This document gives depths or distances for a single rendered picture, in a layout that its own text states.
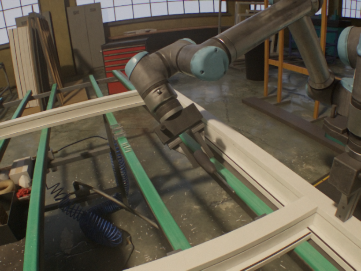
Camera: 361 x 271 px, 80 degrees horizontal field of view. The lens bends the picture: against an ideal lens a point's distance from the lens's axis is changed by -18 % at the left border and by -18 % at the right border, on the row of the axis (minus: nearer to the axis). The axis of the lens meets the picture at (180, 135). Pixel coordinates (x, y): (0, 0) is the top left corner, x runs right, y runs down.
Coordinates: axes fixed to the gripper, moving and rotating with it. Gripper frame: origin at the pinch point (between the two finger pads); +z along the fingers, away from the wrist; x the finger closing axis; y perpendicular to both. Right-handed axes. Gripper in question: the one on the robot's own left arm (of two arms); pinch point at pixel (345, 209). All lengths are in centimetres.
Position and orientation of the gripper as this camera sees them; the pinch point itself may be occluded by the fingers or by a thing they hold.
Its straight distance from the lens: 56.0
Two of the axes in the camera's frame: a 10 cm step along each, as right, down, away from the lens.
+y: 3.8, 3.9, -8.4
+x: 9.2, -2.3, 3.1
